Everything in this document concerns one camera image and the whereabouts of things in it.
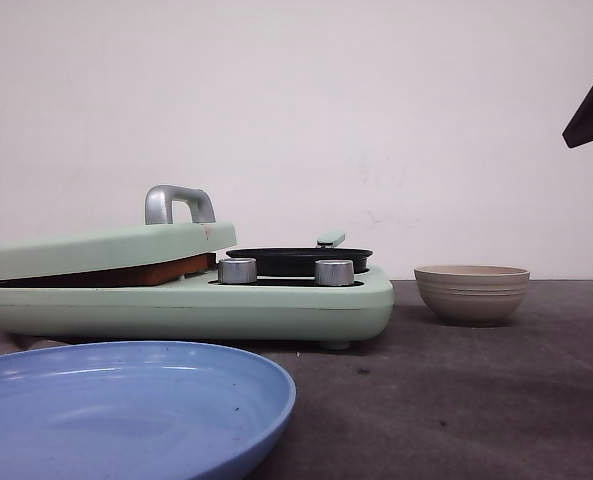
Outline silver knob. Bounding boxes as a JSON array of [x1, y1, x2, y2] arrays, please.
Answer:
[[314, 259, 354, 287], [218, 258, 257, 285]]

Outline mint green breakfast maker base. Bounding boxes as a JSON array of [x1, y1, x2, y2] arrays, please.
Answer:
[[0, 266, 395, 348]]

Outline breakfast maker lid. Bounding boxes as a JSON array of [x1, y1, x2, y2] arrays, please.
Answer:
[[0, 185, 236, 282]]

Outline black frying pan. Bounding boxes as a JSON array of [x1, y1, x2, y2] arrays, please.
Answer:
[[226, 230, 373, 277]]

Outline blue plate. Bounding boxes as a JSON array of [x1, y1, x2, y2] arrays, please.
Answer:
[[0, 341, 296, 479]]

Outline bread slice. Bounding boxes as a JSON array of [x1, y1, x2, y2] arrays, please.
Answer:
[[183, 253, 217, 276], [65, 254, 212, 288]]

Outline right silver knob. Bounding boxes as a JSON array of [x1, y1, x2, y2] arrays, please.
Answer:
[[314, 259, 354, 287]]

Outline beige ribbed bowl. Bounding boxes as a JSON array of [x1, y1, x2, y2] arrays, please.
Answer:
[[414, 265, 530, 325]]

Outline left silver knob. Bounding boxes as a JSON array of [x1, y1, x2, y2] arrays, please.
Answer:
[[218, 258, 257, 285]]

